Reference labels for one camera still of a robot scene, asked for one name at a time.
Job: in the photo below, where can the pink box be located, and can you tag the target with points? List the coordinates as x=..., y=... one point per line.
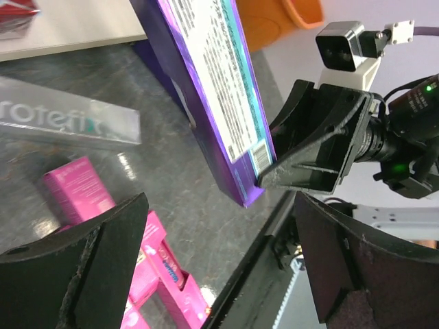
x=79, y=191
x=158, y=271

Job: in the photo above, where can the white two-tier shelf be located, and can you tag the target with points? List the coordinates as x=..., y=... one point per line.
x=65, y=26

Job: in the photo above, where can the pink box middle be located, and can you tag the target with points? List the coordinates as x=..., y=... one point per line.
x=79, y=191

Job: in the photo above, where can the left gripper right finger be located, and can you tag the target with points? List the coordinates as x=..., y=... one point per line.
x=361, y=277

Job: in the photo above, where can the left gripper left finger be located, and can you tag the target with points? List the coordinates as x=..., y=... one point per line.
x=77, y=278

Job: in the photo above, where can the pink box right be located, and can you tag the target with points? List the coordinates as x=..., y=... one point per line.
x=158, y=271

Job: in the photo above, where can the slotted cable duct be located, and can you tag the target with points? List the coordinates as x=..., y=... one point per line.
x=296, y=310

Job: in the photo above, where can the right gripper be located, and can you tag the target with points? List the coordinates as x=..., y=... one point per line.
x=355, y=130

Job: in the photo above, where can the red 3D toothpaste box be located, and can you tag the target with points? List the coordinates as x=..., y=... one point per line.
x=16, y=18

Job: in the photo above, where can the purple toothpaste box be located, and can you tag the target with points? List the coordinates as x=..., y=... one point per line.
x=197, y=49

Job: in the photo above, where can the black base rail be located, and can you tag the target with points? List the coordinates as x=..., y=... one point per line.
x=255, y=293

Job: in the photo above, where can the orange plastic basket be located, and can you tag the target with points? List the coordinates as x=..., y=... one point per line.
x=266, y=21

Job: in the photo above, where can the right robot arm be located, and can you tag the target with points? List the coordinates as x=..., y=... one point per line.
x=321, y=132

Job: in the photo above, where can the clear Protefix box near shelf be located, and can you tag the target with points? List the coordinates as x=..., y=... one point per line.
x=39, y=113

